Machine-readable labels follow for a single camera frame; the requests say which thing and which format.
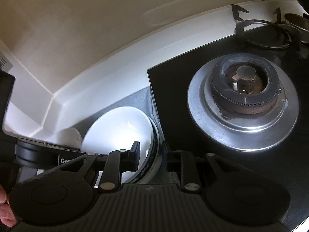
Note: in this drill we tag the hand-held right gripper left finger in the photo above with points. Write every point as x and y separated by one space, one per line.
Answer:
134 157

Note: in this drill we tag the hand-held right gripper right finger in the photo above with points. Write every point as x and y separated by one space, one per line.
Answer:
166 158

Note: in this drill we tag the person's left hand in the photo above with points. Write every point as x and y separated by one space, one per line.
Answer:
6 212

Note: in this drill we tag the black glass gas stove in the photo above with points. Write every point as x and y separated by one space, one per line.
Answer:
173 106

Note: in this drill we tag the grey counter mat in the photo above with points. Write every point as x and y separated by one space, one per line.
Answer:
135 99

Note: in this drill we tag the round metal stove burner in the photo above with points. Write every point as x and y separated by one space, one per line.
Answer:
241 125

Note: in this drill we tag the narrow grey vent grille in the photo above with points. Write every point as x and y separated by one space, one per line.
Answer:
3 61

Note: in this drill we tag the black iron pan support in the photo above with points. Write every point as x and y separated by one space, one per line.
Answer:
265 23

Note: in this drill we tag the small dark metal pot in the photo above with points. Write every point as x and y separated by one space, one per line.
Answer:
294 25

